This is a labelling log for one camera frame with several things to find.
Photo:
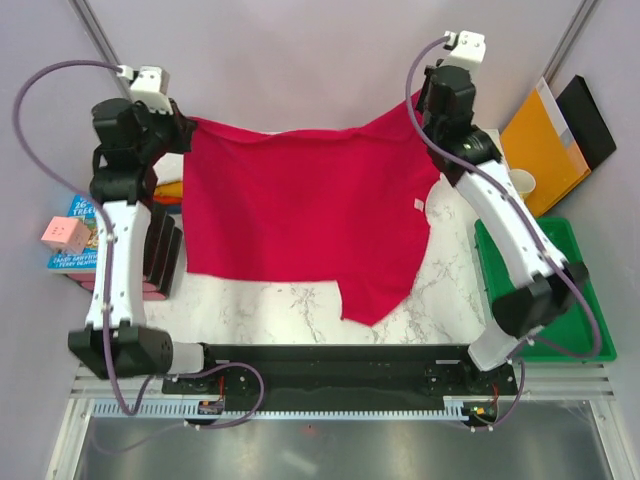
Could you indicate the pink cube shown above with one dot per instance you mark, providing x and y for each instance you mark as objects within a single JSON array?
[{"x": 66, "y": 234}]

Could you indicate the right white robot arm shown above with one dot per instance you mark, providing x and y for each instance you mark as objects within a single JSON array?
[{"x": 546, "y": 285}]

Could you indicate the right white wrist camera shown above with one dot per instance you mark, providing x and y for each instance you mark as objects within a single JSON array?
[{"x": 466, "y": 49}]

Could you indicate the yellow mug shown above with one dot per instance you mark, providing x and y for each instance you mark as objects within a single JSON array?
[{"x": 523, "y": 182}]

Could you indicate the pink and black dumbbell rack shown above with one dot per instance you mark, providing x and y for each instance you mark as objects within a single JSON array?
[{"x": 160, "y": 255}]

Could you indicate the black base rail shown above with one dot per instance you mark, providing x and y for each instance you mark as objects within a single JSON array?
[{"x": 343, "y": 379}]

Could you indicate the yellow folded t shirt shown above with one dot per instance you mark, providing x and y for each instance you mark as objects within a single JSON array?
[{"x": 172, "y": 190}]

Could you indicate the white cable duct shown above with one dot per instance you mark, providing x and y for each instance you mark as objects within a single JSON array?
[{"x": 204, "y": 410}]

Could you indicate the red t shirt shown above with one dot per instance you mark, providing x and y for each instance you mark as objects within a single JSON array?
[{"x": 346, "y": 206}]

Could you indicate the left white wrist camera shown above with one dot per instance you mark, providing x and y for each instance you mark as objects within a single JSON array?
[{"x": 149, "y": 85}]

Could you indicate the blue treehouse book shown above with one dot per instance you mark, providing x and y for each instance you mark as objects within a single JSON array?
[{"x": 64, "y": 263}]

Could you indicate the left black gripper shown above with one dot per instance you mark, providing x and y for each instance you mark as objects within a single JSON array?
[{"x": 182, "y": 127}]

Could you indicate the green plastic tray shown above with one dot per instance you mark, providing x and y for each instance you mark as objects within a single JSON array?
[{"x": 572, "y": 330}]

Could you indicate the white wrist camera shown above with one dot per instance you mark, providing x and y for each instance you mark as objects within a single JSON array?
[
  {"x": 466, "y": 49},
  {"x": 149, "y": 85}
]

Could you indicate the orange folder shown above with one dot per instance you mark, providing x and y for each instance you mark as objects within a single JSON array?
[{"x": 538, "y": 140}]

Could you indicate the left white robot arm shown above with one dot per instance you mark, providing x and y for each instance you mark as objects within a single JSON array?
[{"x": 116, "y": 341}]

